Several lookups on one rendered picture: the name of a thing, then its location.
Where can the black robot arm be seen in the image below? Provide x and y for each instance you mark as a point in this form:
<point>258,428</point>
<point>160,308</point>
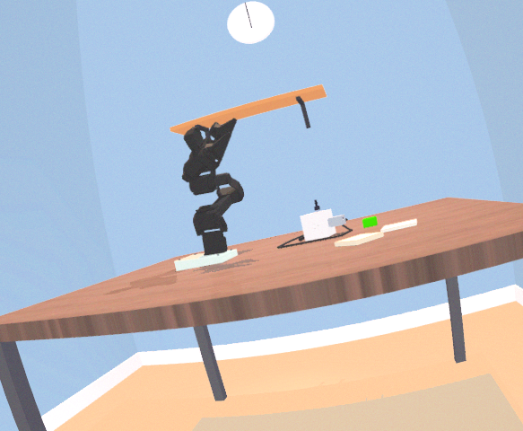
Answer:
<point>209,217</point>

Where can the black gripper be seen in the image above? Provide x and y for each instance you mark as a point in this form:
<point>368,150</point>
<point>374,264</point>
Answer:
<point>215,149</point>

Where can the small green cube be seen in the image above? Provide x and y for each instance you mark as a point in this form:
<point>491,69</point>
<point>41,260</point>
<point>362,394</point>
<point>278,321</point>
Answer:
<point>369,222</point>

